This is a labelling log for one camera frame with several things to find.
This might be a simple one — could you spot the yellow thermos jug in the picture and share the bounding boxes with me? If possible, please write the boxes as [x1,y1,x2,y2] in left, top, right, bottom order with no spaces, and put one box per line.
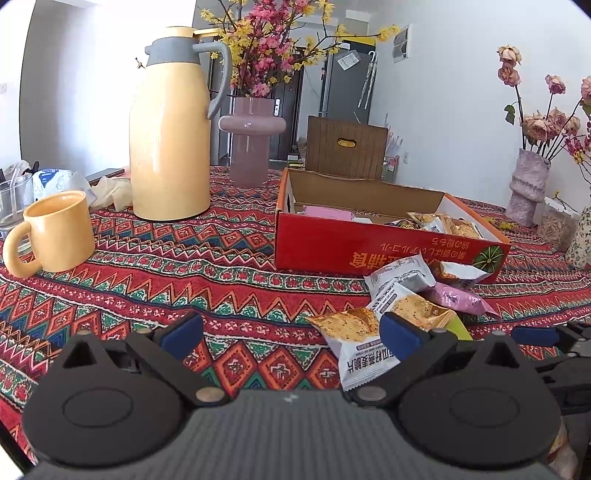
[129,27,232,222]

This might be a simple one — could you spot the green snack packet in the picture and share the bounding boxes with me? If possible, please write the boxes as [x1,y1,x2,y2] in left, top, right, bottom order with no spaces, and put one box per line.
[446,315,473,341]

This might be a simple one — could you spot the red cardboard box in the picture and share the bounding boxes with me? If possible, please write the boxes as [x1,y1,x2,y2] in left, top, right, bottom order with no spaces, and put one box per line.
[274,169,511,279]

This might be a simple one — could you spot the brown wooden chair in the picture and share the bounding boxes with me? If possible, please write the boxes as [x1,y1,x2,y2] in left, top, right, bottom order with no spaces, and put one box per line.
[304,117,389,180]

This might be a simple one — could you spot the white plastic bag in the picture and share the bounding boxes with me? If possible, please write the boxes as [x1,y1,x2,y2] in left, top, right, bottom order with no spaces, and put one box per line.
[32,168,96,206]

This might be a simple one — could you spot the small pink packet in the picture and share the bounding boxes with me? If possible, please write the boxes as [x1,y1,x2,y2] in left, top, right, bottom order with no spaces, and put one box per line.
[424,283,499,317]

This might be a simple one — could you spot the textured pink tall vase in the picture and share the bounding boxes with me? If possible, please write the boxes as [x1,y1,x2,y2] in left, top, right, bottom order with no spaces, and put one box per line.
[505,149,550,227]

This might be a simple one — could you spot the dark brown door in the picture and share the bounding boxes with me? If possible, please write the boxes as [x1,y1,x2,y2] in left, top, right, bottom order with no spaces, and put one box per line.
[270,68,304,161]

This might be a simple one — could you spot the clear jar with seeds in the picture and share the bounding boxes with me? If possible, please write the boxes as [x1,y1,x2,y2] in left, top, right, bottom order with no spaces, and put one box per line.
[537,197,580,253]

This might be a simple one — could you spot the orange cracker packet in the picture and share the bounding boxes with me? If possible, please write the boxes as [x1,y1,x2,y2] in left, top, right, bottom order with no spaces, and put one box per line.
[368,282,457,331]

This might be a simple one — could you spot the floral white vase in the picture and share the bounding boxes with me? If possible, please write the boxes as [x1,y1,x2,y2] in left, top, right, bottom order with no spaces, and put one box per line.
[565,211,590,269]

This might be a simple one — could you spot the yellow ceramic mug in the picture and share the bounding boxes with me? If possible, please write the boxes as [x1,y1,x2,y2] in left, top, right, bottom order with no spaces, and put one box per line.
[2,190,95,278]

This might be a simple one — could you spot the pink ring vase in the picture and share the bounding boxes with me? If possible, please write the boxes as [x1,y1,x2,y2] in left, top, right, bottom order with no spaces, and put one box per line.
[218,97,287,188]

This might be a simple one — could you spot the silver white snack packet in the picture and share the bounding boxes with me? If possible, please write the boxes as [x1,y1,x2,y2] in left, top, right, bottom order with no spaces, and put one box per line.
[363,254,491,299]

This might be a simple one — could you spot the pink yellow blossom branches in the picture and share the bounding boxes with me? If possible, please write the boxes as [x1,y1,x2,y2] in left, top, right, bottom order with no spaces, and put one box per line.
[197,0,401,98]

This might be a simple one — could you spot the dried pink roses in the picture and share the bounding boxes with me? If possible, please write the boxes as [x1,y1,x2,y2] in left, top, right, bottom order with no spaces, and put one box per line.
[497,45,590,185]

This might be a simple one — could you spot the grey refrigerator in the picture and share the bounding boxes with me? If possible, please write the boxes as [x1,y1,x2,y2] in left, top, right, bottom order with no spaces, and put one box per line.
[318,41,376,124]

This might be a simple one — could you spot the pink snack packet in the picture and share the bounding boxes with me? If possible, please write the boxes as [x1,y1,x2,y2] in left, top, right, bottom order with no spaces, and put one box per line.
[301,205,353,221]

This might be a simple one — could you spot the small cracker packet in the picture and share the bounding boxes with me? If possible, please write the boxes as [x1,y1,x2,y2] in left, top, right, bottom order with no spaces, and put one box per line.
[444,216,482,239]
[391,212,448,234]

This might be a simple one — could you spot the clear glass cup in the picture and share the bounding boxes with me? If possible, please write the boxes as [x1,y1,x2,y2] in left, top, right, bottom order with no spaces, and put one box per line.
[0,174,34,236]

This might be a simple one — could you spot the patterned red tablecloth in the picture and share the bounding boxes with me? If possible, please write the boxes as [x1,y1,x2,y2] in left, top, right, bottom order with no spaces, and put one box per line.
[1,167,590,460]

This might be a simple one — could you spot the fallen yellow petals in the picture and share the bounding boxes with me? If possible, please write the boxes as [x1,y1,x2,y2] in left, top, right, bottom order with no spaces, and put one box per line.
[486,217,517,231]

